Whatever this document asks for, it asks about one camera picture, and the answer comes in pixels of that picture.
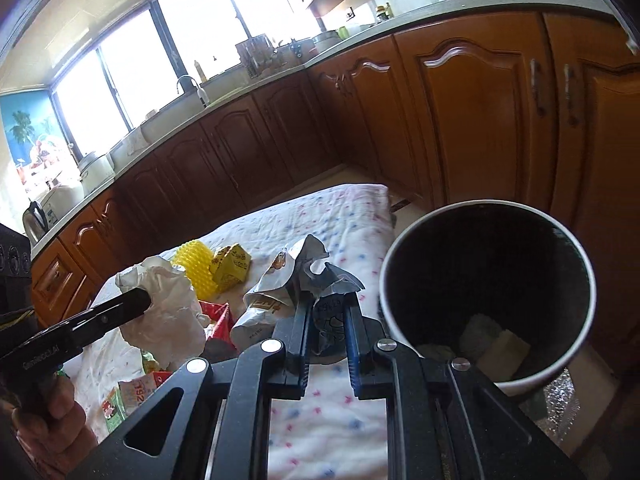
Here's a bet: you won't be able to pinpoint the steel kettle with black handle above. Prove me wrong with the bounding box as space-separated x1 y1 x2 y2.
22 201 51 248

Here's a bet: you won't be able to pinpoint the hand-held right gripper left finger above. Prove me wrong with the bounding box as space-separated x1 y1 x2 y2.
67 304 313 480

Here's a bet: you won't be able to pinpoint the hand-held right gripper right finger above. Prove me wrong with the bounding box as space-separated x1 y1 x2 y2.
344 304 587 480

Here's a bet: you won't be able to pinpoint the white printed blanket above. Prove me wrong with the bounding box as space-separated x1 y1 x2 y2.
62 183 398 480

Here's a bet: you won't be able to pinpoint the red snack packet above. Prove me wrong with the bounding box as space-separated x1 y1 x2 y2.
199 301 237 361

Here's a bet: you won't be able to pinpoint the metal dish rack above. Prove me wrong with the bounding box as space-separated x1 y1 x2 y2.
235 34 281 78

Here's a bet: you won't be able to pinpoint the white bread machine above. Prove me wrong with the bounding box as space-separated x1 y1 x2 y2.
35 185 83 233

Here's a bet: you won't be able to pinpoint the chrome faucet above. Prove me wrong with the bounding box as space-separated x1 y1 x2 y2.
176 75 208 108

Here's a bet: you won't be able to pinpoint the white rice cooker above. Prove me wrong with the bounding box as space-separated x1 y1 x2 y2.
77 152 116 196

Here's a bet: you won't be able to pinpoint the wall poster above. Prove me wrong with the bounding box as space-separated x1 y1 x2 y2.
0 92 76 196

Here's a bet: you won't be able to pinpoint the yellow foam fruit net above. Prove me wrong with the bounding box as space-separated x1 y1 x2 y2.
171 240 222 297

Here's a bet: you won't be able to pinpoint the silver snack wrapper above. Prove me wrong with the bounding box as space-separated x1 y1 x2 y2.
232 234 366 363

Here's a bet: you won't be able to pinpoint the kitchen window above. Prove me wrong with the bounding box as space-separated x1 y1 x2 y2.
50 0 321 146

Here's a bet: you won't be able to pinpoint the wooden base cabinets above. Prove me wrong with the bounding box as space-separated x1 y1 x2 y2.
30 10 640 361

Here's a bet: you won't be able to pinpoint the green white label packet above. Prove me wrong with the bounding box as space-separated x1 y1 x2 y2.
101 350 173 436

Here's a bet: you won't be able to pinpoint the cream paper piece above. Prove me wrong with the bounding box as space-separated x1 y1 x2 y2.
475 329 532 382

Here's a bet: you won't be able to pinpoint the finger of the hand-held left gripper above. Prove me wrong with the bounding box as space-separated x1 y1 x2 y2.
62 289 153 361

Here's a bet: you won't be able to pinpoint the small yellow carton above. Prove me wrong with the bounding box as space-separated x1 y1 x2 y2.
209 243 252 289

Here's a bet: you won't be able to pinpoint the white tissue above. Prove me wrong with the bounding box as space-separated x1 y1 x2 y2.
459 312 503 358

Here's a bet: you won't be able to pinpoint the metal bowl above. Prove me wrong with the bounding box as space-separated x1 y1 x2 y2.
312 30 341 54

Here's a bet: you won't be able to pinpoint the white bin with black liner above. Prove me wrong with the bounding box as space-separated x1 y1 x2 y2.
379 200 598 397

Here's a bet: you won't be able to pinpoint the person's left hand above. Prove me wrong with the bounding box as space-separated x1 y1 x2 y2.
12 372 101 456

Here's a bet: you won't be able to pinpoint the white paper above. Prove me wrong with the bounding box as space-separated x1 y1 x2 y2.
115 255 212 368

